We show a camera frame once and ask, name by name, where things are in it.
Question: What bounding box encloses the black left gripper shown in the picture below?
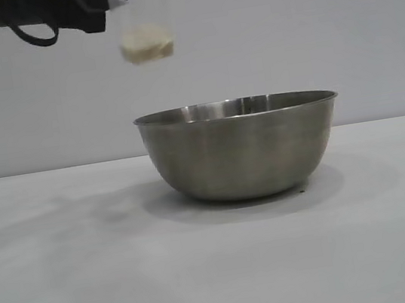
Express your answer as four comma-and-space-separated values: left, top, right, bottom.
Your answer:
0, 0, 135, 48

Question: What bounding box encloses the white raw rice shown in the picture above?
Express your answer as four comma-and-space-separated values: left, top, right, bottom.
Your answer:
117, 18, 177, 68

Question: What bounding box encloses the stainless steel mixing bowl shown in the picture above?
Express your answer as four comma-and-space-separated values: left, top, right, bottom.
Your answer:
131, 83, 352, 216

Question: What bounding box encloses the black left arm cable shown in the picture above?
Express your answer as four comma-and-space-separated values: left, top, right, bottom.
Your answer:
8, 16, 62, 52

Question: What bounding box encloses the translucent plastic measuring cup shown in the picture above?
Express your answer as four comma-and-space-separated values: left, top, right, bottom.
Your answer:
105, 0, 178, 69

